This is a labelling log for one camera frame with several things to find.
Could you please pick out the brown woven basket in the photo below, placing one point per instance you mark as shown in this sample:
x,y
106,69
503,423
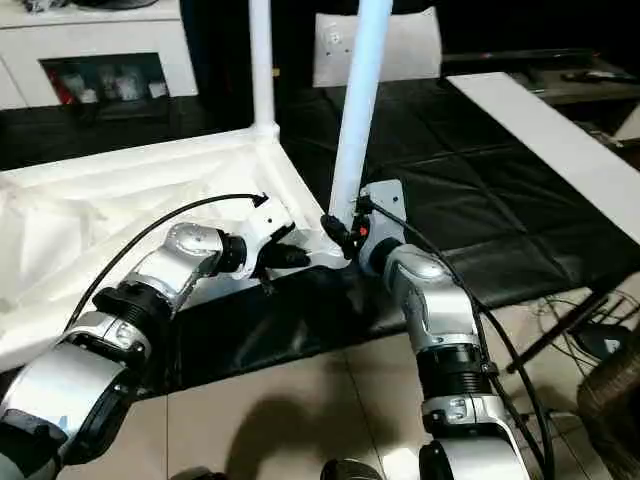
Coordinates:
x,y
615,400

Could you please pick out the white plastic table top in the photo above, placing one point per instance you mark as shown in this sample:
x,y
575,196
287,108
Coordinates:
x,y
100,190

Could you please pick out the white chair back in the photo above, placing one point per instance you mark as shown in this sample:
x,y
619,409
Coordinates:
x,y
410,45

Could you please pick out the black tangled bundle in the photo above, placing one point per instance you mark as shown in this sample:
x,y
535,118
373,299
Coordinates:
x,y
57,2

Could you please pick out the dark robot foot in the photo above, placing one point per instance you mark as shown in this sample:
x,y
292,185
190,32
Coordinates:
x,y
350,470
200,475

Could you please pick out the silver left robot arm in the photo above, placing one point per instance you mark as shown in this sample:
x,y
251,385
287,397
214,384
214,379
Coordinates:
x,y
150,280

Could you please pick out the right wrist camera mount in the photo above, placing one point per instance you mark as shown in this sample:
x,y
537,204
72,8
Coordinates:
x,y
385,205

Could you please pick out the small white cup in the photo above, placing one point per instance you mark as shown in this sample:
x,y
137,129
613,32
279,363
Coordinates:
x,y
156,90
87,95

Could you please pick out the black cabinet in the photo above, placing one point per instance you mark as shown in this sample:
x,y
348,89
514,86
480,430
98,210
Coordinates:
x,y
220,60

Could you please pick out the dark grey floor device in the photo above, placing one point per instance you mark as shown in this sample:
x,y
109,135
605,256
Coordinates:
x,y
602,340

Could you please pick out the black tripod leg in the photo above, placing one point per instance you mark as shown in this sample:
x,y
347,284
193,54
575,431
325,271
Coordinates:
x,y
555,335

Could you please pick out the white table leg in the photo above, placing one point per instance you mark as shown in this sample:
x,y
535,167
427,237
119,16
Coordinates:
x,y
360,100
262,65

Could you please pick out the white glass-door cabinet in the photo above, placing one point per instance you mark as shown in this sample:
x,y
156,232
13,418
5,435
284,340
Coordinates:
x,y
100,35

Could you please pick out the red packet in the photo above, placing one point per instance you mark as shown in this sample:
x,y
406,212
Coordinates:
x,y
54,87

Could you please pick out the white jar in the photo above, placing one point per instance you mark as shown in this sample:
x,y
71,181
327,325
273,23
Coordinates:
x,y
122,87

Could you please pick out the dark robot left foot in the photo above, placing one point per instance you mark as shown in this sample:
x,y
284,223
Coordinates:
x,y
200,475

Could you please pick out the black remote control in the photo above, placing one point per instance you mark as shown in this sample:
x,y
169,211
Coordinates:
x,y
595,76

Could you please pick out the dark robot right foot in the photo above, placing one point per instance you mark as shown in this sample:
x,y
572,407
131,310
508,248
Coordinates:
x,y
350,470

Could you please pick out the grey metal floor bracket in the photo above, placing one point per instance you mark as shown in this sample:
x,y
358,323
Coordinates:
x,y
550,415

